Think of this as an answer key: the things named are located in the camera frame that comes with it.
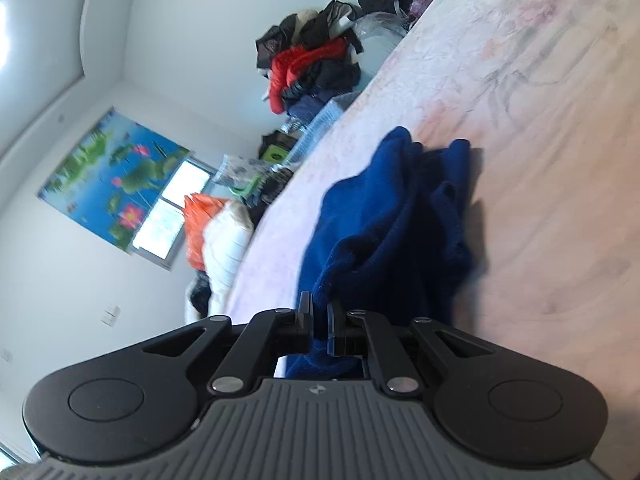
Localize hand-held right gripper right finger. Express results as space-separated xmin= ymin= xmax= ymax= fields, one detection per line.
xmin=326 ymin=300 xmax=496 ymax=396

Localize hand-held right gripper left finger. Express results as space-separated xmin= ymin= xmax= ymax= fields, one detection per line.
xmin=142 ymin=292 xmax=315 ymax=396

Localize blue knit sweater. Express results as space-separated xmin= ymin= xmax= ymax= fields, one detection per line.
xmin=285 ymin=126 xmax=477 ymax=380

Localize dark patterned clothes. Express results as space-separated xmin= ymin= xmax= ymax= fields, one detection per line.
xmin=244 ymin=167 xmax=296 ymax=221

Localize white quilted jacket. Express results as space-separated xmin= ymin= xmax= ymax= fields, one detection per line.
xmin=202 ymin=200 xmax=256 ymax=315

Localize black and white garment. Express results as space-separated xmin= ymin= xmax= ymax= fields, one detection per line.
xmin=188 ymin=271 xmax=215 ymax=317

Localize orange plastic bag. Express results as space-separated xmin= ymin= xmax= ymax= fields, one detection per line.
xmin=183 ymin=193 xmax=232 ymax=272

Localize grey floral pillow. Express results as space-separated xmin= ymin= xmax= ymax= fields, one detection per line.
xmin=212 ymin=154 xmax=268 ymax=187

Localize green box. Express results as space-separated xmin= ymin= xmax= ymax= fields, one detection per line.
xmin=262 ymin=142 xmax=290 ymax=165

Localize window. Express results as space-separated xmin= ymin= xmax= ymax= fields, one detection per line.
xmin=130 ymin=156 xmax=212 ymax=271

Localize light blue knitted blanket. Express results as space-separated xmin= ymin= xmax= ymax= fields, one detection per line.
xmin=292 ymin=94 xmax=362 ymax=162

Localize lotus print window blind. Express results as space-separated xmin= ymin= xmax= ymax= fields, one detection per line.
xmin=37 ymin=107 xmax=193 ymax=251

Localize red jacket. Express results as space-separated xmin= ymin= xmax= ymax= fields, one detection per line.
xmin=268 ymin=37 xmax=349 ymax=114

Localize pink bed blanket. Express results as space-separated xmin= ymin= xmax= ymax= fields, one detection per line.
xmin=224 ymin=0 xmax=640 ymax=363

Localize clear plastic bag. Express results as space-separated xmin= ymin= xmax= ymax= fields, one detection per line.
xmin=354 ymin=10 xmax=410 ymax=63

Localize purple cloth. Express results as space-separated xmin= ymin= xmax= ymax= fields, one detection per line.
xmin=409 ymin=0 xmax=437 ymax=22

